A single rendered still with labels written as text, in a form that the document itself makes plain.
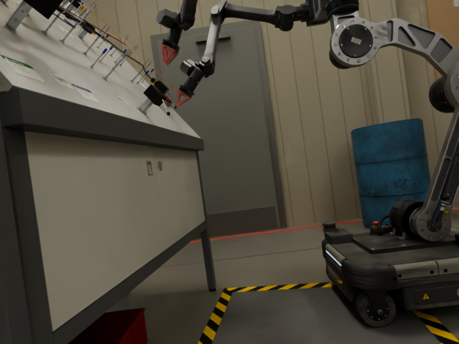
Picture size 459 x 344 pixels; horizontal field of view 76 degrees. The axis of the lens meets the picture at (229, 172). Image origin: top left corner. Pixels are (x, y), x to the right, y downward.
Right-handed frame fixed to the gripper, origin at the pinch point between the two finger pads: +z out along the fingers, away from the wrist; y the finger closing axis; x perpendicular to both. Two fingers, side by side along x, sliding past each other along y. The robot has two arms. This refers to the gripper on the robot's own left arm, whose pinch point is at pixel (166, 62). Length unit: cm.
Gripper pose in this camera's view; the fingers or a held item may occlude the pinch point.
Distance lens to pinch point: 155.2
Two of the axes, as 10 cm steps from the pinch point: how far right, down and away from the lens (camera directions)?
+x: 9.4, 3.5, 0.5
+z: -3.5, 9.1, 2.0
